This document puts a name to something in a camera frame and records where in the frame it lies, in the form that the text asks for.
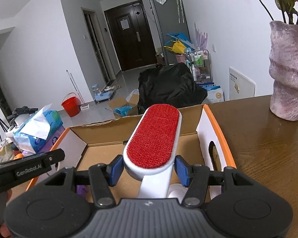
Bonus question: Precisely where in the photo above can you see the red orange cardboard box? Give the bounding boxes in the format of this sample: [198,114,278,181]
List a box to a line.
[25,104,237,204]

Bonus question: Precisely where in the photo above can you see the open cardboard box blue contents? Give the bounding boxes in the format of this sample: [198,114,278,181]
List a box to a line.
[105,97,139,118]

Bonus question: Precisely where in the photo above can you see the grey refrigerator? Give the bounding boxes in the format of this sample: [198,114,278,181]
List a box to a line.
[148,0,190,66]

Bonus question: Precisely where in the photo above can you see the bunch of dried pink roses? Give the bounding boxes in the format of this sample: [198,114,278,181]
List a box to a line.
[231,0,298,28]

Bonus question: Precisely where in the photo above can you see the pet water feeder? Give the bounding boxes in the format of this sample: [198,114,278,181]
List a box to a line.
[92,84,115,102]

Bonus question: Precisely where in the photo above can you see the black folding stand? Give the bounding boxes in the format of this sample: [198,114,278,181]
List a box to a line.
[15,106,39,116]

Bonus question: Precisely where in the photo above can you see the white lint brush red pad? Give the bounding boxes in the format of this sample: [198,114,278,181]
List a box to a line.
[123,103,183,200]

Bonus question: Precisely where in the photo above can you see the person's left hand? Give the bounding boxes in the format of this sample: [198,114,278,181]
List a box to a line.
[0,223,12,238]

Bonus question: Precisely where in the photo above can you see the white folded umbrella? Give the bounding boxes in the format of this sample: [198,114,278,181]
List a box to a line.
[173,0,186,24]

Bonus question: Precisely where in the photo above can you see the white leaning board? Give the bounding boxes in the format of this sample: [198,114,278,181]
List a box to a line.
[229,67,256,101]

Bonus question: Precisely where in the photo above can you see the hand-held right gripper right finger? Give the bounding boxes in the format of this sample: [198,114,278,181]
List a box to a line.
[174,155,255,207]

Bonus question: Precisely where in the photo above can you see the small brown cardboard box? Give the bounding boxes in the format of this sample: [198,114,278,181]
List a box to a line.
[156,53,167,66]

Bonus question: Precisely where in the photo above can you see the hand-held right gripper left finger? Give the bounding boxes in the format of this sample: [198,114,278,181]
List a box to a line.
[40,155,125,209]

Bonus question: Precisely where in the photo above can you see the red bucket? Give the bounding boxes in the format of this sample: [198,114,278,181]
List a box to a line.
[61,92,80,117]

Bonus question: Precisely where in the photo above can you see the metal trolley with bottles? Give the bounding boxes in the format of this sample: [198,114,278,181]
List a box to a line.
[185,50,213,85]

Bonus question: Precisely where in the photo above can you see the blue tissue pack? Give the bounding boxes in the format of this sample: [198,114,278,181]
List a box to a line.
[14,103,64,154]

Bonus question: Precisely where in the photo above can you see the dark brown entrance door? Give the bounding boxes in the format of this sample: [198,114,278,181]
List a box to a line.
[104,0,156,72]

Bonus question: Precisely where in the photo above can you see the pink textured vase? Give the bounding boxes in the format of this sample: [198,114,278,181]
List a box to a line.
[269,20,298,121]

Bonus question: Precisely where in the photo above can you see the white ridged bottle cap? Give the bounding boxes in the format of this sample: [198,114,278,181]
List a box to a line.
[167,183,189,202]

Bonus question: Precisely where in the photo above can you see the white mop handle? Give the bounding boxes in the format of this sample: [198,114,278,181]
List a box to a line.
[66,69,90,110]

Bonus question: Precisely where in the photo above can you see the white printed sack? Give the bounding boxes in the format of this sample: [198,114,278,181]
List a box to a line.
[207,85,225,104]

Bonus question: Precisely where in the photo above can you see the purple wing wall decoration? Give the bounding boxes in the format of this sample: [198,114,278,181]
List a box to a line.
[194,22,208,50]

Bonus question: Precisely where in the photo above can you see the pink bin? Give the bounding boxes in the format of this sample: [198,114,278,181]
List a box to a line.
[175,53,188,64]

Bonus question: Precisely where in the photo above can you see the purple ridged bottle cap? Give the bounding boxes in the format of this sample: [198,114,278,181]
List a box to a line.
[76,185,90,199]

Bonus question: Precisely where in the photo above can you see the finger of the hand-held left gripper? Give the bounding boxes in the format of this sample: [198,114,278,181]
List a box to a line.
[40,149,65,169]

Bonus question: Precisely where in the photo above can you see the blue folded frame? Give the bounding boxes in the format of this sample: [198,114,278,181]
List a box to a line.
[166,32,191,45]

